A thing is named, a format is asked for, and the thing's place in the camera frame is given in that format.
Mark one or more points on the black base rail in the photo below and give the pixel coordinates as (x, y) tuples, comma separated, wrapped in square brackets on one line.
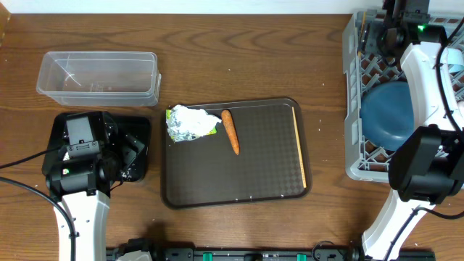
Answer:
[(144, 249)]

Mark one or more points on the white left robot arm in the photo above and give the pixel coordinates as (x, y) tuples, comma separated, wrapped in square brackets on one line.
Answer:
[(82, 208)]

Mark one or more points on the wooden chopstick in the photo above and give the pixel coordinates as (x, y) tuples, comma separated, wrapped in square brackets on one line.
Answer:
[(299, 150), (361, 36)]

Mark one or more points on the dark brown serving tray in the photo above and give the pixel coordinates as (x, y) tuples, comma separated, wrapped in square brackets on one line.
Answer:
[(206, 171)]

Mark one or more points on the grey dishwasher rack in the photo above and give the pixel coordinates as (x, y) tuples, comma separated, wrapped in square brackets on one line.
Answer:
[(365, 161)]

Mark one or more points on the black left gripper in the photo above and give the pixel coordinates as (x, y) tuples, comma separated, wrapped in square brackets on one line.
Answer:
[(130, 151)]

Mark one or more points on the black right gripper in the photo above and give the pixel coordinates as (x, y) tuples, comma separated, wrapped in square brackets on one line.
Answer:
[(380, 32)]

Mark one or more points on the clear plastic bin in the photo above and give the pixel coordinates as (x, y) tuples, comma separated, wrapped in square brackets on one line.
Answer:
[(100, 78)]

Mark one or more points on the dark blue plate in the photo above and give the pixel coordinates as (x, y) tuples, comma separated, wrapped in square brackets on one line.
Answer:
[(387, 115)]

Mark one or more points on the crumpled foil wrapper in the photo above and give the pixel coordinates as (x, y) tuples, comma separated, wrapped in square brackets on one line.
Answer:
[(186, 124)]

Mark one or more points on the black waste tray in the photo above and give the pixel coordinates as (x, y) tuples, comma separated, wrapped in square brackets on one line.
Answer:
[(139, 127)]

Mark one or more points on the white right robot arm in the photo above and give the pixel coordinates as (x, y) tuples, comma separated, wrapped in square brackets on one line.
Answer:
[(428, 167)]

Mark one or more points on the white pink cup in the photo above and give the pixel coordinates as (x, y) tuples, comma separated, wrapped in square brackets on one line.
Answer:
[(460, 105)]

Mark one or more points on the orange carrot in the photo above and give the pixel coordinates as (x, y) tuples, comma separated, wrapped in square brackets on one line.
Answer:
[(230, 130)]

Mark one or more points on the light blue small bowl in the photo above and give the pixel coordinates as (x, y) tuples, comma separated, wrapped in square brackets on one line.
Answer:
[(455, 60)]

